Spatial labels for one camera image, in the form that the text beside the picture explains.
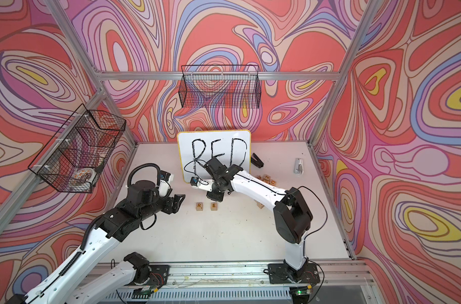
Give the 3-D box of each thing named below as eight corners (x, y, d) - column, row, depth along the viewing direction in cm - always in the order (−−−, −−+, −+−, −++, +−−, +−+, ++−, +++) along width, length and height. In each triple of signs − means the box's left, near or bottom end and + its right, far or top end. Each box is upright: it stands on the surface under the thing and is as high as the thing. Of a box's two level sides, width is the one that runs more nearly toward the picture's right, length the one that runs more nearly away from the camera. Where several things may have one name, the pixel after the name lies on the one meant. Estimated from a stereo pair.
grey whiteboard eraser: (293, 173, 107) (294, 170, 105) (293, 159, 113) (294, 157, 111) (302, 174, 106) (303, 172, 104) (301, 161, 113) (303, 158, 111)
